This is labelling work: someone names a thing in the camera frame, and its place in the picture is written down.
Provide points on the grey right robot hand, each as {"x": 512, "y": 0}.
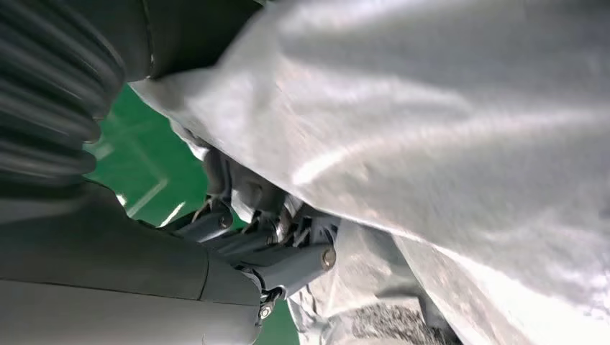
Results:
{"x": 105, "y": 266}

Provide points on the green conveyor belt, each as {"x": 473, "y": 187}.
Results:
{"x": 143, "y": 157}

